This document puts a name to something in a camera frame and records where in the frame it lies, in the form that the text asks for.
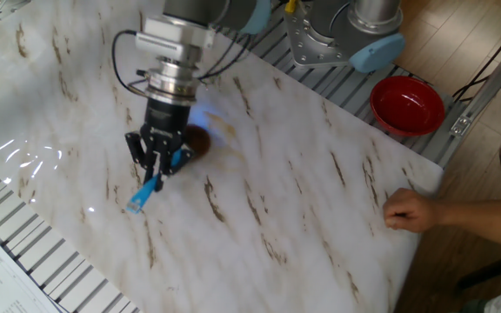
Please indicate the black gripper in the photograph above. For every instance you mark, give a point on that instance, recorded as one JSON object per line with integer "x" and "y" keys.
{"x": 165, "y": 124}

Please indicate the red bowl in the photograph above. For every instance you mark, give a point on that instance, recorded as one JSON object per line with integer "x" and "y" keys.
{"x": 407, "y": 106}

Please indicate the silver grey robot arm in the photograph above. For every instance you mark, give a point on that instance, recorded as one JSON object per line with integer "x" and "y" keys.
{"x": 376, "y": 54}

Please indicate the person right forearm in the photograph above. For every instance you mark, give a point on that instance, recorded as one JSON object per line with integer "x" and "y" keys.
{"x": 485, "y": 221}

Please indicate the person right hand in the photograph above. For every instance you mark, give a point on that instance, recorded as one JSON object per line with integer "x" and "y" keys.
{"x": 411, "y": 211}

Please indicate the orange sauce stain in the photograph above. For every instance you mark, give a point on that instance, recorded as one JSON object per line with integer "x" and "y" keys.
{"x": 222, "y": 124}

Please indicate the white marble pattern sheet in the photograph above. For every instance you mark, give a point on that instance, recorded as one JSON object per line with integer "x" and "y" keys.
{"x": 298, "y": 195}

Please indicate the black chair base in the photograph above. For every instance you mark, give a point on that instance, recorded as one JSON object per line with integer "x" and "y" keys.
{"x": 489, "y": 270}

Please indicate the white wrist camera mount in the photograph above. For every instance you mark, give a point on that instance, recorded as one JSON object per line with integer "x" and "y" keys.
{"x": 172, "y": 39}

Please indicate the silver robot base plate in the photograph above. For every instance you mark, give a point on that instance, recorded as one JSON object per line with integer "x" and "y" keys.
{"x": 307, "y": 48}

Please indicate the aluminium frame beam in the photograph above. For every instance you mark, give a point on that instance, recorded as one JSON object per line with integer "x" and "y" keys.
{"x": 494, "y": 78}

